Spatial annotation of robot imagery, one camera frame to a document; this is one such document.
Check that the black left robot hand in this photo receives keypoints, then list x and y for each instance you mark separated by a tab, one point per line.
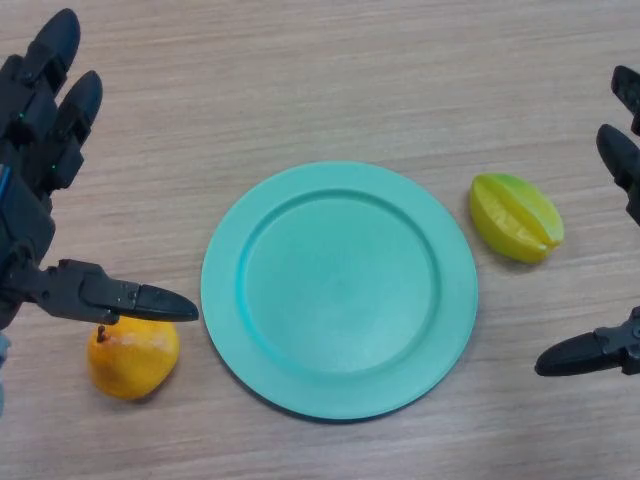
25	210

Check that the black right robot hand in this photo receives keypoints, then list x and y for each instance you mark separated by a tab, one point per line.
575	355

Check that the yellow orange pear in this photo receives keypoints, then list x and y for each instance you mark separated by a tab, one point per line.
130	365

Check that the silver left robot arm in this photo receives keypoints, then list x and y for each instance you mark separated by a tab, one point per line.
2	375

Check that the green round plate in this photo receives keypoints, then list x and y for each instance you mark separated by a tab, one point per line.
340	300

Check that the yellow green starfruit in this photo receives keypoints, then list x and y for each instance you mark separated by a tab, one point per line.
515	220

